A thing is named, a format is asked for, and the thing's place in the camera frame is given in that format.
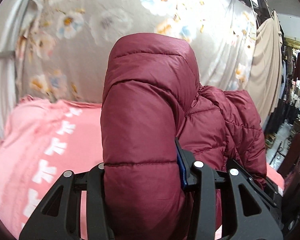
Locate maroon quilted puffer jacket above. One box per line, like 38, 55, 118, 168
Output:
101, 33, 267, 239

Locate cluttered clothes shelves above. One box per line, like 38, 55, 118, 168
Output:
264, 38, 300, 149

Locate dark wooden chair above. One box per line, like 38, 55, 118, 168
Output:
277, 133, 300, 231

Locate pink printed towel blanket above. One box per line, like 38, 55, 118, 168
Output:
0, 97, 283, 237

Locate beige hanging cloth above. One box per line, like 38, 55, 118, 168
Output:
244, 10, 283, 124

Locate white satin curtain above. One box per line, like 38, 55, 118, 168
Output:
0, 0, 29, 140

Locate grey floral bed sheet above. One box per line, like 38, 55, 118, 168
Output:
16, 0, 256, 102

